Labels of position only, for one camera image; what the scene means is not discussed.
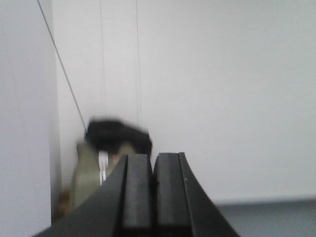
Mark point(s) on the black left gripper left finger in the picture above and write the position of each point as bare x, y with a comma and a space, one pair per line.
120, 207

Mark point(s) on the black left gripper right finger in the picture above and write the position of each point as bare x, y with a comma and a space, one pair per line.
183, 209

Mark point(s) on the olive green sack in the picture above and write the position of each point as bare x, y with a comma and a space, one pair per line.
92, 169

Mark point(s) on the black cloth bundle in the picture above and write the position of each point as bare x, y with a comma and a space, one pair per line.
109, 134

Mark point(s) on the white partition wall panel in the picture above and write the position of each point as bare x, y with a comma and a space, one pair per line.
30, 164

